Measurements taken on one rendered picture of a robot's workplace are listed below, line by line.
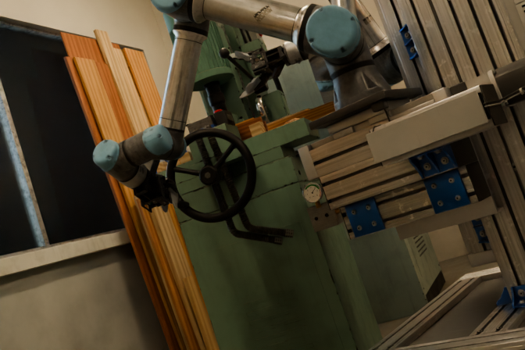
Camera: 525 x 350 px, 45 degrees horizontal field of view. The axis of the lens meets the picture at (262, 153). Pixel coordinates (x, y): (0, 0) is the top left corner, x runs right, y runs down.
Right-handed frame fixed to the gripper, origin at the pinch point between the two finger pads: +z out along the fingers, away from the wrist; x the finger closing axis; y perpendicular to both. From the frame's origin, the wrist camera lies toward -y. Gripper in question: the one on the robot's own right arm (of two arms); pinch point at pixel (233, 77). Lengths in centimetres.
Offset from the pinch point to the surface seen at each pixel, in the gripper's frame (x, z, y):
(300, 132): 24.7, -15.7, -2.3
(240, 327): 79, 24, -8
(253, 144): 23.2, 0.3, -2.2
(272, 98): 1.7, -4.4, -31.6
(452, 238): 71, -50, -254
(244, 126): 15.0, 3.1, -8.4
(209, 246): 50, 25, -5
